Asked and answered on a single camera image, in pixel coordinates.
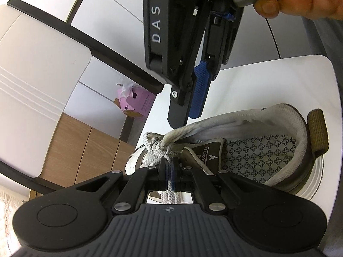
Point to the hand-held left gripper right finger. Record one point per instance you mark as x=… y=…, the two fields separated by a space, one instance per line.
x=174 y=172

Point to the wooden drawer cabinet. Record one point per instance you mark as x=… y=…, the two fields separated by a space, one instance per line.
x=80 y=150

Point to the white chair with black frame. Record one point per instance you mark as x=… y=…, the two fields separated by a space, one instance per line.
x=40 y=72

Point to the grey white shoelace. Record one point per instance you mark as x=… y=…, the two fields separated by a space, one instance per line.
x=160 y=147

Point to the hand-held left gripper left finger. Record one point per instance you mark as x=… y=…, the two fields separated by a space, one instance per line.
x=165 y=172

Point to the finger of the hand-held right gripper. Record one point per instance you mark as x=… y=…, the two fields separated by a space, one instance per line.
x=218 y=45
x=199 y=91

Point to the pink cardboard box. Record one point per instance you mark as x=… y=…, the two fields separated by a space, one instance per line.
x=139 y=101

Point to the bed with pink bedding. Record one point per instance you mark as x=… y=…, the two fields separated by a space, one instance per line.
x=10 y=214

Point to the clear plastic bag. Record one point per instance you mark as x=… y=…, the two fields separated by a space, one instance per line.
x=127 y=87

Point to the brown and white sneaker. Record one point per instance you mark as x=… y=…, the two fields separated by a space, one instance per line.
x=254 y=144

